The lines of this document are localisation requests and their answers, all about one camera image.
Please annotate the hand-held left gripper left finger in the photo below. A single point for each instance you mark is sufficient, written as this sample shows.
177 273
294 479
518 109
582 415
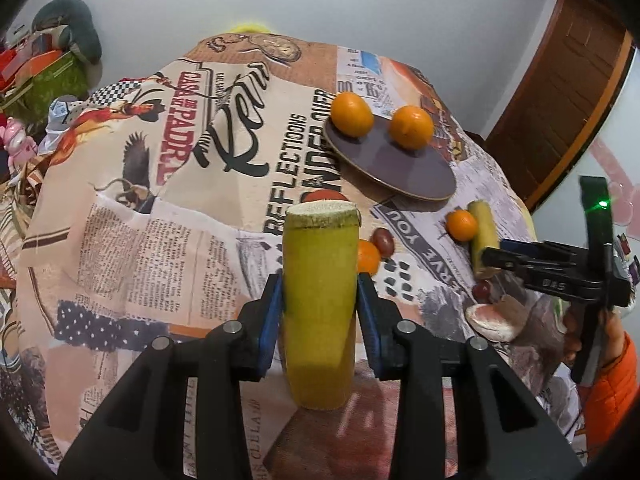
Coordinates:
272 320

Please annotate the grey round plate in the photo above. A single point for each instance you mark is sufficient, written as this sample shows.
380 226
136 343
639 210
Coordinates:
390 170

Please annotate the red tomato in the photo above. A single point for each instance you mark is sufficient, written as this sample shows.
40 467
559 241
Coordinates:
327 196

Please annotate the dark red grape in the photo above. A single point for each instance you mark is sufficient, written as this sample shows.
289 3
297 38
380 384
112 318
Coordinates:
383 241
482 291

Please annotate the yellow-green sugarcane piece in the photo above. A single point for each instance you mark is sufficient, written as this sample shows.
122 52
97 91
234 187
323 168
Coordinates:
320 300
484 232

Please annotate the pink wall decoration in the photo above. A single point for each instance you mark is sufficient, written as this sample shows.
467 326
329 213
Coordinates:
612 170

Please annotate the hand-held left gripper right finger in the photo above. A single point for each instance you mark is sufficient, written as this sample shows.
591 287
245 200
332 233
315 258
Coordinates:
369 320

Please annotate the person's right forearm orange sleeve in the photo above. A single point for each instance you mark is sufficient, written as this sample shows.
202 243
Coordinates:
612 405

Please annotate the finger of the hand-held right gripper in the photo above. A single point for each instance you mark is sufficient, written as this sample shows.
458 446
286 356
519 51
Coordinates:
505 261
530 249

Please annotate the yellow fluffy object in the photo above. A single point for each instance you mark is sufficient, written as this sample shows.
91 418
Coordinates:
250 26

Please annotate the brown wooden door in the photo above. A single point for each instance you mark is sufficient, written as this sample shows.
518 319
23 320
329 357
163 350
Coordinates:
565 100

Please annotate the person's right hand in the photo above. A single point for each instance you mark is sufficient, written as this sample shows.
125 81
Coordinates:
614 340

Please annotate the printed newspaper tablecloth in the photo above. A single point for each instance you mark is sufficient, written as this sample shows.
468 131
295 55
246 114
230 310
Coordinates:
175 240

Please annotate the small tangerine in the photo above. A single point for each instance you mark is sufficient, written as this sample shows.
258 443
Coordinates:
369 257
462 224

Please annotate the pink toy figure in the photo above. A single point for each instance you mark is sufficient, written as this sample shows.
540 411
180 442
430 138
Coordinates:
17 142

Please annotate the orange box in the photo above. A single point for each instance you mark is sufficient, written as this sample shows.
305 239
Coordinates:
37 62

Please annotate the grey plush cushion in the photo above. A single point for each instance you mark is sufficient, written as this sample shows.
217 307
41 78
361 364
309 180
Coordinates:
75 25

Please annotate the large orange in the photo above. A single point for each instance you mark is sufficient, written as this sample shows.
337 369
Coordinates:
352 115
412 127

